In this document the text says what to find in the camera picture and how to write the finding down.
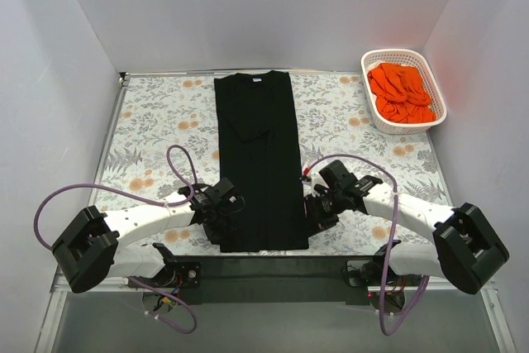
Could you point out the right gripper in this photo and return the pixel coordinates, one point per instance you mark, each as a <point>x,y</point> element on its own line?
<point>316,210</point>

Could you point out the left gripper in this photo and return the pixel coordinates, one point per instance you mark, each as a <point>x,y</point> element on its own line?
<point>221,223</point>

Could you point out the black t shirt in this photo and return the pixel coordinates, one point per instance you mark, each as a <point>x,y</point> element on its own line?
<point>260,154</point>

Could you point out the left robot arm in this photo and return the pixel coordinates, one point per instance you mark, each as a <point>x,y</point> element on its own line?
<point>99,245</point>

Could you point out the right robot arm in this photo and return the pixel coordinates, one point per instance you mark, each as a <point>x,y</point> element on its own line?
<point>462,246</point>

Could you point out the floral patterned table mat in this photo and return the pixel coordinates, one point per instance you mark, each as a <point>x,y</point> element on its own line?
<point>166,131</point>

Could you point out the orange t shirt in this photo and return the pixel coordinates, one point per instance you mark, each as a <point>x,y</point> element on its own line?
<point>400,95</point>

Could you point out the white perforated plastic basket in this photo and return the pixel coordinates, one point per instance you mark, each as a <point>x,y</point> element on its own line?
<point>406,57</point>

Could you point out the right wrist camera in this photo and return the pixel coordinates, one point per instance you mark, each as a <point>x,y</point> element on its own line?
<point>335,182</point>

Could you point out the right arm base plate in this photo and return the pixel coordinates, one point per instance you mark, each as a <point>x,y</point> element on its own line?
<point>363,273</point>

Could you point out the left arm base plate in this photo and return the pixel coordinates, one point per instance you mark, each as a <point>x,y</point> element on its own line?
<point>182,275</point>

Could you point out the aluminium back rail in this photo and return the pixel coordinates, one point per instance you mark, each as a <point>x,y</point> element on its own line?
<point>223,72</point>

